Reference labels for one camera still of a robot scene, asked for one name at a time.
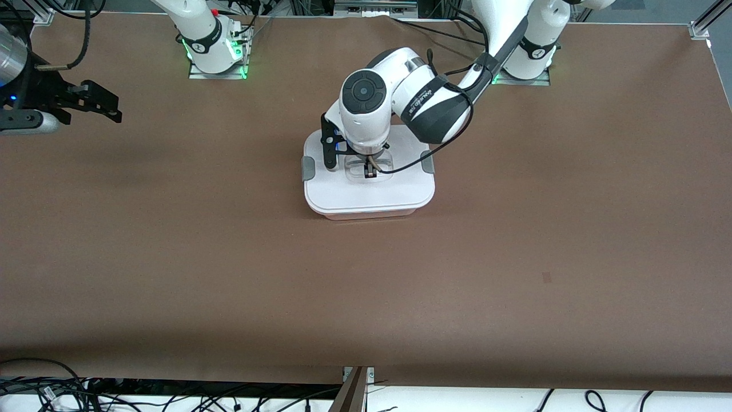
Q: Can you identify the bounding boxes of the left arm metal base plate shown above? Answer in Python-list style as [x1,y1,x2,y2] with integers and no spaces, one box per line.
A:
[491,54,551,86]

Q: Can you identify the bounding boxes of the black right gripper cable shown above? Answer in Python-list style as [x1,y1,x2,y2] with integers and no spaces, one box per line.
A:
[34,0,106,70]

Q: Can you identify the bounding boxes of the pink plastic box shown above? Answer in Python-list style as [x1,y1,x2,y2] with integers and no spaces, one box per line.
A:
[313,207,421,221]

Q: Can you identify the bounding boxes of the brown post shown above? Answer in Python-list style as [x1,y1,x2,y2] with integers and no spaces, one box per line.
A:
[329,366,369,412]

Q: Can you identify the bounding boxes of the tangled black cables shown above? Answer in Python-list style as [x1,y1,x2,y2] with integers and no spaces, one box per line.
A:
[0,375,344,412]

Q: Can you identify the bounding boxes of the long black table cable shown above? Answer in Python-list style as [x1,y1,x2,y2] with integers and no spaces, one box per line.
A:
[392,17,487,46]

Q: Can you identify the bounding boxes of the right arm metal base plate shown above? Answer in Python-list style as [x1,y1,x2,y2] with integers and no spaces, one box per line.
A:
[189,23,252,80]

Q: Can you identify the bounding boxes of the black base cable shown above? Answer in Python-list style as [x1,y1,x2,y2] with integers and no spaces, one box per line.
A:
[226,0,274,43]

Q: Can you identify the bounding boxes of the white box lid grey clips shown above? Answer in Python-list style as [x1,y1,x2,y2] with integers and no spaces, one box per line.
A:
[301,125,436,215]

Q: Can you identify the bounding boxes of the black looped cable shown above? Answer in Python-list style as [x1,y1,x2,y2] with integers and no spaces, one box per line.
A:
[0,358,86,412]

